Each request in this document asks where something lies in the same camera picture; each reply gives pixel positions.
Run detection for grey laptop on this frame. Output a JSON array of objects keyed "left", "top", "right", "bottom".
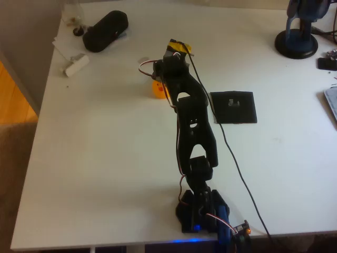
[{"left": 323, "top": 86, "right": 337, "bottom": 122}]

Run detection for motor controller board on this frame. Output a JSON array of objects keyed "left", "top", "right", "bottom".
[{"left": 233, "top": 220, "right": 251, "bottom": 242}]

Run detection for black glasses case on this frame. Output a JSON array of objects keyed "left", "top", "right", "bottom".
[{"left": 82, "top": 9, "right": 130, "bottom": 53}]

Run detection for camera with yellow tape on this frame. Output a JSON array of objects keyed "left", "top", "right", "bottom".
[{"left": 165, "top": 38, "right": 194, "bottom": 57}]

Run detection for white charger block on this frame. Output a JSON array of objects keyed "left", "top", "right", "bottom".
[{"left": 60, "top": 53, "right": 90, "bottom": 78}]

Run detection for white paper sheets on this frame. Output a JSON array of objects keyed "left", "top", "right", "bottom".
[{"left": 52, "top": 25, "right": 132, "bottom": 63}]

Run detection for yellow rubber duck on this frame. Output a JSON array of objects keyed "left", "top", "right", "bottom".
[{"left": 152, "top": 80, "right": 169, "bottom": 100}]

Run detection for blue table clamp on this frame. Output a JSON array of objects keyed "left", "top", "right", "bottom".
[{"left": 216, "top": 205, "right": 234, "bottom": 253}]

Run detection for black camera cable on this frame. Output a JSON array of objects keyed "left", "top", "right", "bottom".
[{"left": 181, "top": 42, "right": 274, "bottom": 253}]

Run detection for small black device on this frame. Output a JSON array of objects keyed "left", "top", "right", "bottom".
[{"left": 317, "top": 57, "right": 337, "bottom": 71}]

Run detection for black desk cable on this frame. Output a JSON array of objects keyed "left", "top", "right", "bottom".
[{"left": 311, "top": 25, "right": 337, "bottom": 45}]

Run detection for black square mat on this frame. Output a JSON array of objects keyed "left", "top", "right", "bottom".
[{"left": 210, "top": 90, "right": 258, "bottom": 124}]

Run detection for blue stand on black base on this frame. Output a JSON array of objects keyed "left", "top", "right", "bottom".
[{"left": 274, "top": 0, "right": 331, "bottom": 60}]

